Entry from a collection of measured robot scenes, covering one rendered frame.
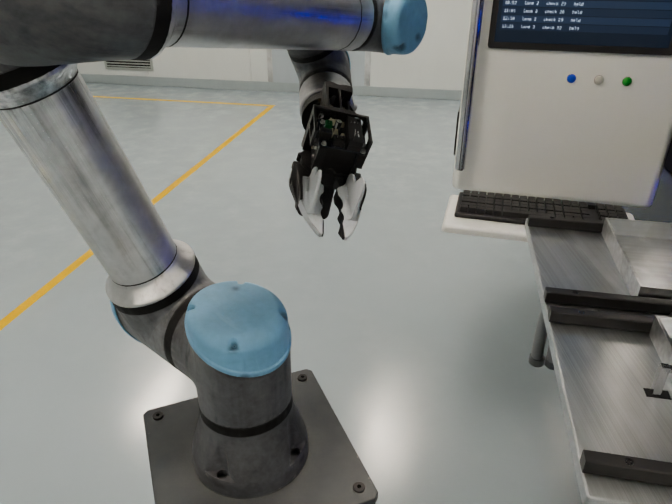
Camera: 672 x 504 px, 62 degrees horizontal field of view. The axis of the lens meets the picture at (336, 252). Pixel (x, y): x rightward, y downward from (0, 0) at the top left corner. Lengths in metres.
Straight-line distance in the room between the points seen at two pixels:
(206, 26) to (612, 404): 0.63
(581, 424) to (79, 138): 0.64
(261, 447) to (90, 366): 1.67
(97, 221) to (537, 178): 1.16
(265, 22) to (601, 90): 1.07
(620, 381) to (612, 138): 0.81
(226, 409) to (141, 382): 1.53
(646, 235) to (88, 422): 1.72
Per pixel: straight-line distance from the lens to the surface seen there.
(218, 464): 0.75
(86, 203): 0.63
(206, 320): 0.64
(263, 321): 0.64
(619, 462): 0.70
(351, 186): 0.67
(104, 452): 1.99
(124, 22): 0.46
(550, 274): 1.04
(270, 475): 0.73
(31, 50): 0.48
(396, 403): 2.01
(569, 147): 1.53
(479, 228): 1.35
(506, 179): 1.55
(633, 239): 1.23
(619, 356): 0.89
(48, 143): 0.60
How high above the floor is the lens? 1.38
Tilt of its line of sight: 28 degrees down
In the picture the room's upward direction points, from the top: straight up
